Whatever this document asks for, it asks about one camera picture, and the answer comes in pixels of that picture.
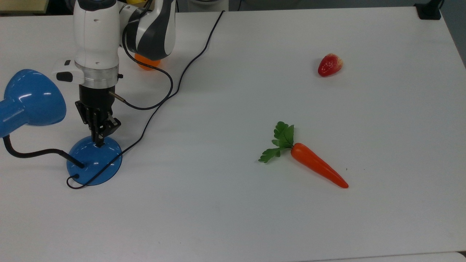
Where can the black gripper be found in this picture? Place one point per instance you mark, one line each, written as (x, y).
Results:
(96, 96)

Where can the blue desk lamp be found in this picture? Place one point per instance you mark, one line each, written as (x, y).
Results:
(32, 98)

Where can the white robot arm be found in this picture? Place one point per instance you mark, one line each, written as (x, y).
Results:
(96, 40)

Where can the wooden desk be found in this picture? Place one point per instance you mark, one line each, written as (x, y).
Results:
(22, 5)

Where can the orange fruit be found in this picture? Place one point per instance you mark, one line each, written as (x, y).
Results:
(147, 65)

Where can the white round object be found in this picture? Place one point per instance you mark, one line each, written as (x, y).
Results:
(207, 4)

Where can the orange toy carrot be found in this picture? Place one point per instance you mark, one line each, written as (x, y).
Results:
(316, 163)

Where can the red toy strawberry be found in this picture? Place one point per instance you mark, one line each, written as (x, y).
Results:
(329, 65)

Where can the black table clamp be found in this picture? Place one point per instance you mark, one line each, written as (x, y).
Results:
(429, 11)

